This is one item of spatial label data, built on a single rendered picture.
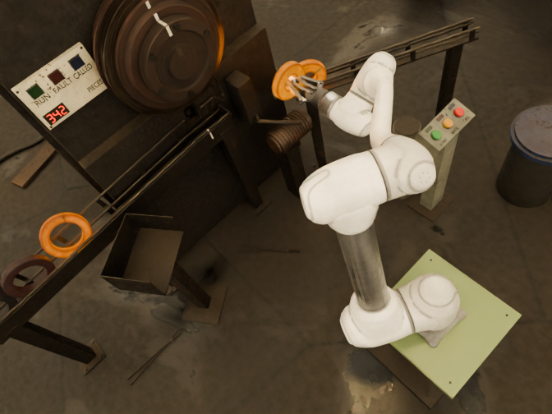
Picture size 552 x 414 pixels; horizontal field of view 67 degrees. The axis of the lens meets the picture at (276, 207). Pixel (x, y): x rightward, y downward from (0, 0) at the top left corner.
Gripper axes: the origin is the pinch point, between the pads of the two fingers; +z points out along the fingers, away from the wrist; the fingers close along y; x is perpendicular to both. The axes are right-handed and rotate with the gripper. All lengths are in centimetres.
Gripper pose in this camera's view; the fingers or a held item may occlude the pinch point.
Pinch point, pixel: (287, 78)
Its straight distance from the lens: 174.5
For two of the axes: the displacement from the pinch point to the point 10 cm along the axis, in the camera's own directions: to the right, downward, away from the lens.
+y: 7.1, -6.6, 2.4
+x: -1.6, -4.9, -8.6
